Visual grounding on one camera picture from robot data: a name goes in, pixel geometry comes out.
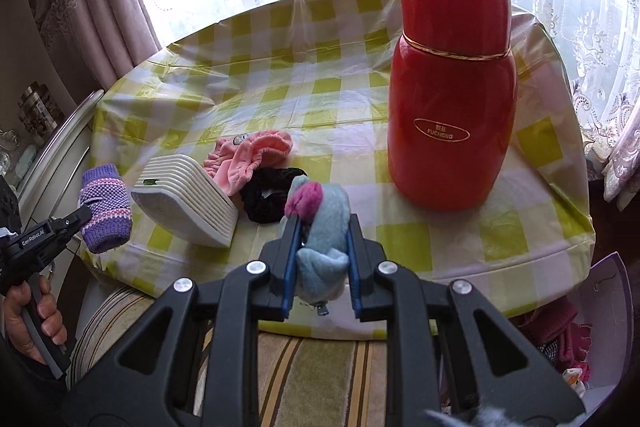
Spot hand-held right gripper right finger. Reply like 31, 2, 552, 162
345, 213, 586, 427

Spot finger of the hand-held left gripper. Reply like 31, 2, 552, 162
45, 206, 94, 242

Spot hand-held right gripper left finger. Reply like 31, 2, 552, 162
65, 214, 306, 427

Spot purple knit glove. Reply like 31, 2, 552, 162
80, 164, 133, 254

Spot light blue fleece sock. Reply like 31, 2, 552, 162
284, 175, 351, 315

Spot pink fleece headband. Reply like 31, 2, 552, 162
202, 130, 296, 198

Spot magenta fringed cloth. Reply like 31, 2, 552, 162
520, 297, 593, 383

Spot fruit print cloth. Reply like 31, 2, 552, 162
560, 366, 587, 400

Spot white and purple cardboard box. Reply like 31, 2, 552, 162
515, 252, 636, 418

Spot person's left hand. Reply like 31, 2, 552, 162
4, 274, 68, 365

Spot black scrunchie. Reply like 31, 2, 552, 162
240, 167, 308, 224

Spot white ornate dresser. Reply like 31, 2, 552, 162
0, 89, 106, 228

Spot white ribbed plastic device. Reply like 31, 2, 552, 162
131, 154, 240, 249

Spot striped plush cushion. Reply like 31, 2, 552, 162
67, 284, 451, 427

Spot yellow white checked tablecloth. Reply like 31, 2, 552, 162
82, 0, 596, 340

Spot red thermos flask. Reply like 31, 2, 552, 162
387, 0, 518, 212

